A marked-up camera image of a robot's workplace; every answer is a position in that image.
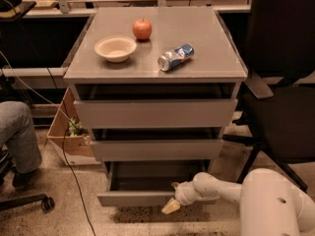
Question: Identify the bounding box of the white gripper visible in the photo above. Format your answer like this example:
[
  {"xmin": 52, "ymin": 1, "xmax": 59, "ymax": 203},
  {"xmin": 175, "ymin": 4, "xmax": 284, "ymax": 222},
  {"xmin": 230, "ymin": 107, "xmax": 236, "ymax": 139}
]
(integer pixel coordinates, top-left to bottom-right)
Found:
[{"xmin": 161, "ymin": 182, "xmax": 201, "ymax": 214}]

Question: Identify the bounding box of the grey bottom drawer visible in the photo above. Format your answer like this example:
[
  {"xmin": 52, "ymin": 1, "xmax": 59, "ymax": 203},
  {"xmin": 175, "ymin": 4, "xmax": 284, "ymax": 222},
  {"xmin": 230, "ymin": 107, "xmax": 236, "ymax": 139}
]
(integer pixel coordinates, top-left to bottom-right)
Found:
[{"xmin": 97, "ymin": 160, "xmax": 210, "ymax": 207}]

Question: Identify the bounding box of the grey drawer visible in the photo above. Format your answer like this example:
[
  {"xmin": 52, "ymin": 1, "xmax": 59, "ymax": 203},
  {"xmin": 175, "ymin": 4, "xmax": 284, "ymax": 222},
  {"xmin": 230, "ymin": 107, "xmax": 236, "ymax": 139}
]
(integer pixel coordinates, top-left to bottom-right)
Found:
[
  {"xmin": 97, "ymin": 160, "xmax": 210, "ymax": 207},
  {"xmin": 74, "ymin": 99, "xmax": 237, "ymax": 128},
  {"xmin": 91, "ymin": 140, "xmax": 222, "ymax": 161}
]

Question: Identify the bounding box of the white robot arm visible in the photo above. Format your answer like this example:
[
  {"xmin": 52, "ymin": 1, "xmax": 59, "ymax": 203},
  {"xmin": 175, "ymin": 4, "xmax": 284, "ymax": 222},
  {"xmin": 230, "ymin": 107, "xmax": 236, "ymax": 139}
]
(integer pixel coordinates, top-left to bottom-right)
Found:
[{"xmin": 162, "ymin": 168, "xmax": 315, "ymax": 236}]

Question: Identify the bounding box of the grey top drawer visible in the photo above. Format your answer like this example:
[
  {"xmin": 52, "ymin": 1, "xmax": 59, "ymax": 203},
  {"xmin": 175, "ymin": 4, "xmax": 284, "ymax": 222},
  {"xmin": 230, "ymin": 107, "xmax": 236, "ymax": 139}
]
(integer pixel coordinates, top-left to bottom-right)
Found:
[{"xmin": 74, "ymin": 99, "xmax": 237, "ymax": 128}]

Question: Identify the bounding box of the grey middle drawer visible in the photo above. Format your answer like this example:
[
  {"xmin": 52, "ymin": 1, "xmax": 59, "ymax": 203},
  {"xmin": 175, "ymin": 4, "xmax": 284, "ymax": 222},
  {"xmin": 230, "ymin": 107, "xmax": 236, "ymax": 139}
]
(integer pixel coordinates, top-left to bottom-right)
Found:
[{"xmin": 91, "ymin": 140, "xmax": 222, "ymax": 161}]

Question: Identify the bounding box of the grey drawer cabinet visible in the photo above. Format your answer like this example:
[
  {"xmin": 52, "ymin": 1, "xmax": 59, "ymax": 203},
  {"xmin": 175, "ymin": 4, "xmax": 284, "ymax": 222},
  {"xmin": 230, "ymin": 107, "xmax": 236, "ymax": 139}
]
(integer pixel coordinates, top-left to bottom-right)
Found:
[{"xmin": 63, "ymin": 6, "xmax": 248, "ymax": 182}]

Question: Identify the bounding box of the cardboard box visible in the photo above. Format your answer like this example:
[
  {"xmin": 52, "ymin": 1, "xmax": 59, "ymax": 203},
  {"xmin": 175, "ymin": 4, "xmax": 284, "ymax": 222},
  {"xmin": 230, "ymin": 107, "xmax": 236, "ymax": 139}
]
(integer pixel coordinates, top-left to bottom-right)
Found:
[{"xmin": 47, "ymin": 88, "xmax": 97, "ymax": 166}]

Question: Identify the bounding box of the green item in box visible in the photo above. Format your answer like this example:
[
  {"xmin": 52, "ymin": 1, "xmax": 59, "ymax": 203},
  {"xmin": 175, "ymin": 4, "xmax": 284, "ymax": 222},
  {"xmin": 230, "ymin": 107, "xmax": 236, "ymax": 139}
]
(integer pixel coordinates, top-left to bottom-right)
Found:
[{"xmin": 68, "ymin": 117, "xmax": 83, "ymax": 137}]

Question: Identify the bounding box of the black chair base left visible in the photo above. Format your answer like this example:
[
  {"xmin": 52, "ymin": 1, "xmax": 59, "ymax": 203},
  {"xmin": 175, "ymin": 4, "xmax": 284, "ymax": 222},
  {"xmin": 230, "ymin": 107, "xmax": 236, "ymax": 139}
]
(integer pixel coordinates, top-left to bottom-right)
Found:
[{"xmin": 0, "ymin": 149, "xmax": 56, "ymax": 213}]

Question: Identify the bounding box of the crushed blue soda can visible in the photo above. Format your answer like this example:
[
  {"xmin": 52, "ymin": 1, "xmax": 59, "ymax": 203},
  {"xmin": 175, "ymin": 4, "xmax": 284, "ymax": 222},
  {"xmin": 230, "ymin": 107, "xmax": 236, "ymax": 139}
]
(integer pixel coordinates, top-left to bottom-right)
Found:
[{"xmin": 157, "ymin": 43, "xmax": 195, "ymax": 72}]

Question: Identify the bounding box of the black shoe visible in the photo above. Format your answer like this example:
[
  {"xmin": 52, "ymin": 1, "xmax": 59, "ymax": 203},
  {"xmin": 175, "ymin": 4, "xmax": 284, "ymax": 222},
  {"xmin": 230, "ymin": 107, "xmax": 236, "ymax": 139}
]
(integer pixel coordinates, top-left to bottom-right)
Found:
[{"xmin": 12, "ymin": 170, "xmax": 37, "ymax": 190}]

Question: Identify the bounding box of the white paper bowl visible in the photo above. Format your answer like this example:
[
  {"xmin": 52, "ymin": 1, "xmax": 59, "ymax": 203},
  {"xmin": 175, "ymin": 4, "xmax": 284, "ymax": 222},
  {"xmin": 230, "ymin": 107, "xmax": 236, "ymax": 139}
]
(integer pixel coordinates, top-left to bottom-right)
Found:
[{"xmin": 94, "ymin": 35, "xmax": 137, "ymax": 63}]

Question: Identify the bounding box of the red apple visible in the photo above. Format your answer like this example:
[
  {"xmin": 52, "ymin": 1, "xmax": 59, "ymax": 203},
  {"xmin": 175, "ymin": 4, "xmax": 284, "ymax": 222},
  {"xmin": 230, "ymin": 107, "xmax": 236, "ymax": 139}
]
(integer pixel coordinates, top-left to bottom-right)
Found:
[{"xmin": 132, "ymin": 19, "xmax": 153, "ymax": 40}]

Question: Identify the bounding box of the person leg in jeans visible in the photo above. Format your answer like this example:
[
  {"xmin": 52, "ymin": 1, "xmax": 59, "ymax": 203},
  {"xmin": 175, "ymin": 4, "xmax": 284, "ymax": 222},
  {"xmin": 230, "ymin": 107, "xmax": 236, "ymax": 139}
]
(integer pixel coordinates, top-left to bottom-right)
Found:
[{"xmin": 0, "ymin": 101, "xmax": 42, "ymax": 174}]

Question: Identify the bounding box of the black office chair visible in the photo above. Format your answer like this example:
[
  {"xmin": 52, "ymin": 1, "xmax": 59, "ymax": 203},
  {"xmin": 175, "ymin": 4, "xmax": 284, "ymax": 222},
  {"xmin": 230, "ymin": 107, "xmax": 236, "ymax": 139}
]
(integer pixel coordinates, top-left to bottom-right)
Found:
[{"xmin": 223, "ymin": 0, "xmax": 315, "ymax": 191}]

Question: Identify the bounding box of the black floor cable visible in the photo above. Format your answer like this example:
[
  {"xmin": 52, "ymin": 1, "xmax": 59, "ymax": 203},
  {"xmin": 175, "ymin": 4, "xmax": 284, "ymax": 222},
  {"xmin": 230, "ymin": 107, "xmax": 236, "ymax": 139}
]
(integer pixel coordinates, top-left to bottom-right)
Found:
[{"xmin": 45, "ymin": 66, "xmax": 97, "ymax": 236}]

